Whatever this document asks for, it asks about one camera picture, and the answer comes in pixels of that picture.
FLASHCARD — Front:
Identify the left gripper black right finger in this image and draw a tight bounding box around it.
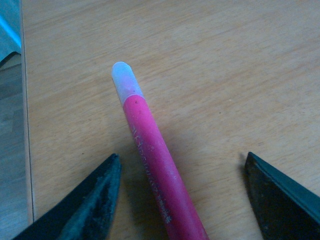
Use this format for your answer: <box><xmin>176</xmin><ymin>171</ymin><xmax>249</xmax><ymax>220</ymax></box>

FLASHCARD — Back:
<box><xmin>244</xmin><ymin>152</ymin><xmax>320</xmax><ymax>240</ymax></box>

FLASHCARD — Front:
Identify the wooden drawer cabinet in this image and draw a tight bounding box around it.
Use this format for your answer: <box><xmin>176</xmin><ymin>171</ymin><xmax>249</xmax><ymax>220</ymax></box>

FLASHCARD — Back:
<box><xmin>21</xmin><ymin>0</ymin><xmax>320</xmax><ymax>240</ymax></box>

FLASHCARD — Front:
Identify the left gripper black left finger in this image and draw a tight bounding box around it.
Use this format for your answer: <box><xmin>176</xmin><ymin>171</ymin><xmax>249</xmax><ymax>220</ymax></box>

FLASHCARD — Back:
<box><xmin>15</xmin><ymin>153</ymin><xmax>122</xmax><ymax>240</ymax></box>

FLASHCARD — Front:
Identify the pink marker with white cap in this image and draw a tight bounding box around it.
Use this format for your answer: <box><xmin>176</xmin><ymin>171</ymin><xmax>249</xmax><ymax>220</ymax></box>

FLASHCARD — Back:
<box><xmin>111</xmin><ymin>61</ymin><xmax>209</xmax><ymax>240</ymax></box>

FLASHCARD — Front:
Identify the pale green pleated curtain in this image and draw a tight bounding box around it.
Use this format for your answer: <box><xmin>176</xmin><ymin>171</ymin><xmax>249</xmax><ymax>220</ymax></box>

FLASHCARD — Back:
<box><xmin>0</xmin><ymin>0</ymin><xmax>22</xmax><ymax>61</ymax></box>

